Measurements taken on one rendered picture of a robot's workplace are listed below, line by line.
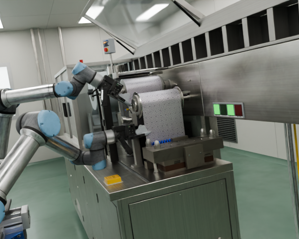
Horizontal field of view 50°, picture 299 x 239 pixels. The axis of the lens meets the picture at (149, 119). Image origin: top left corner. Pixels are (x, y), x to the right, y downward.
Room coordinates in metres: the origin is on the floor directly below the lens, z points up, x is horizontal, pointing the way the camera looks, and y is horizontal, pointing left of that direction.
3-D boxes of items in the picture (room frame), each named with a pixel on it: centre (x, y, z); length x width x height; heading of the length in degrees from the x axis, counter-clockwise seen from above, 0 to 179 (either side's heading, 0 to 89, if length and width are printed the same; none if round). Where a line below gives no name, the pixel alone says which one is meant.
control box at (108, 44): (2.33, 0.22, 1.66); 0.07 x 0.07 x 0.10; 46
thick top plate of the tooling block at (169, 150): (1.69, -0.16, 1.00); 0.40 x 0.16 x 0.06; 110
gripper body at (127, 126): (1.71, 0.14, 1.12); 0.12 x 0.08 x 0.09; 110
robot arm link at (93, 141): (1.65, 0.29, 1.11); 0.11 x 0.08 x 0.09; 110
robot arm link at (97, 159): (1.67, 0.31, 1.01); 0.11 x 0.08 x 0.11; 56
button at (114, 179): (1.57, 0.22, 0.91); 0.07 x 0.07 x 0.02; 20
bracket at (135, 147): (1.82, 0.11, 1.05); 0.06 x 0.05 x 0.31; 110
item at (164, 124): (1.79, -0.08, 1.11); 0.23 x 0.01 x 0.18; 110
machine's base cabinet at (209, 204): (2.71, 0.33, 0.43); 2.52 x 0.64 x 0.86; 20
